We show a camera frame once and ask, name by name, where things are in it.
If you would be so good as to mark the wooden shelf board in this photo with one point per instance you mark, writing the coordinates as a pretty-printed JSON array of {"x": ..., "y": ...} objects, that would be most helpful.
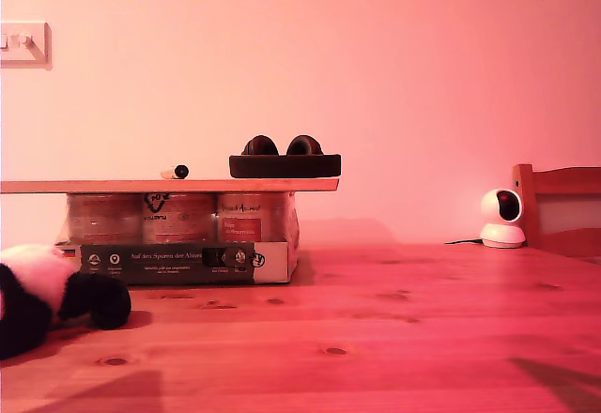
[{"x": 117, "y": 186}]

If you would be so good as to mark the dark over-ear headphones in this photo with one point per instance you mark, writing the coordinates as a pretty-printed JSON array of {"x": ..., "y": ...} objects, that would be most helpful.
[{"x": 284, "y": 166}]

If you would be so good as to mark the black and white panda plush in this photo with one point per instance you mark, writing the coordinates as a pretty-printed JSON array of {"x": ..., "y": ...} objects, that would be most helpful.
[{"x": 37, "y": 274}]

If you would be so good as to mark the white dome security camera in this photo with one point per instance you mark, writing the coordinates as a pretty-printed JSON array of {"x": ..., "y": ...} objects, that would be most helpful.
[{"x": 501, "y": 227}]

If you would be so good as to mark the wrapped jar with red label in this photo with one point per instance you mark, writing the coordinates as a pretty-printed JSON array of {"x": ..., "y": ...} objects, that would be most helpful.
[{"x": 253, "y": 218}]

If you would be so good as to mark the white wall light switch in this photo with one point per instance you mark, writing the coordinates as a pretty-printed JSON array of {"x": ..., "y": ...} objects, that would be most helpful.
[{"x": 37, "y": 44}]

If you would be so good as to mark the silver laser pointer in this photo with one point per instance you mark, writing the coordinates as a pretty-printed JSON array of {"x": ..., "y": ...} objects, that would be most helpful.
[{"x": 176, "y": 172}]

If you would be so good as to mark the wrapped food jar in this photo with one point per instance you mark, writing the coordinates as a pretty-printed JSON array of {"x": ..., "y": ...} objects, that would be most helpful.
[
  {"x": 178, "y": 218},
  {"x": 103, "y": 218}
]

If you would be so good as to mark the wooden chair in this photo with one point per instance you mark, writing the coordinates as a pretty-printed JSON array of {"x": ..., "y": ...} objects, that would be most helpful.
[{"x": 559, "y": 183}]

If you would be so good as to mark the printed cardboard tray box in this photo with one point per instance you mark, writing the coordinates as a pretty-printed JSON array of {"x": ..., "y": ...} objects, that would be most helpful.
[{"x": 178, "y": 263}]

